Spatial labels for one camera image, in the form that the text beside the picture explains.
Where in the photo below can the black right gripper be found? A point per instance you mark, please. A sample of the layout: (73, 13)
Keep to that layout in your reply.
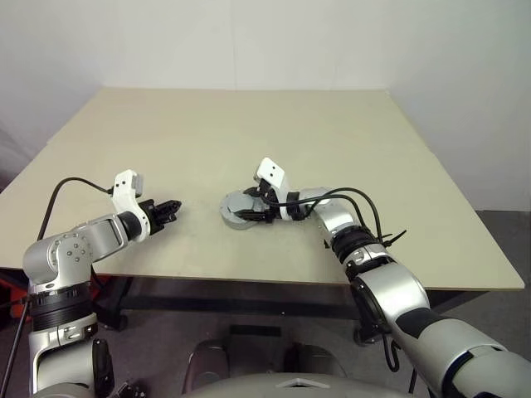
(269, 203)

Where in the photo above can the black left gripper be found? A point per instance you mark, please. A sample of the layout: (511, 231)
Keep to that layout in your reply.
(154, 216)

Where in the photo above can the round motor housing copper windings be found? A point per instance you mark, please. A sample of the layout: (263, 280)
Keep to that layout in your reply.
(242, 224)

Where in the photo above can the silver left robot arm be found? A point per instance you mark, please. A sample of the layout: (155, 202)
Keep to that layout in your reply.
(70, 253)

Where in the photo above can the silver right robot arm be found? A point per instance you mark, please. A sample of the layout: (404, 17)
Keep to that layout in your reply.
(386, 286)

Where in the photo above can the black flat floor strip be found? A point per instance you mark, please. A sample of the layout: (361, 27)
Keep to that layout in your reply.
(255, 331)

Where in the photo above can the black zip tie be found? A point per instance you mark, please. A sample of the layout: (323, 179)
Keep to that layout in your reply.
(394, 239)

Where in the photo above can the dark rounded shape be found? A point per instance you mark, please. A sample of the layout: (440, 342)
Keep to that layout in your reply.
(209, 360)
(313, 358)

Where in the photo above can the orange fabric object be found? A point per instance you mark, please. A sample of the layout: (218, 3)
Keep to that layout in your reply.
(12, 296)

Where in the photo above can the grey robot torso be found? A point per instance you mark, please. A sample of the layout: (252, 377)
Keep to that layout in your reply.
(269, 385)

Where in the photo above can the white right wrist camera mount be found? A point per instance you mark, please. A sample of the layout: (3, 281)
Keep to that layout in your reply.
(271, 168)

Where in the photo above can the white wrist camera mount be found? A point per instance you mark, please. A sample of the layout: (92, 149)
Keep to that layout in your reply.
(124, 186)
(271, 168)

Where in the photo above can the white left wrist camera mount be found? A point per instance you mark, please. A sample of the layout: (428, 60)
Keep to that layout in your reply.
(124, 186)

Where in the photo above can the black metal table frame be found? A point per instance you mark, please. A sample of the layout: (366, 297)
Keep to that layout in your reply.
(232, 298)

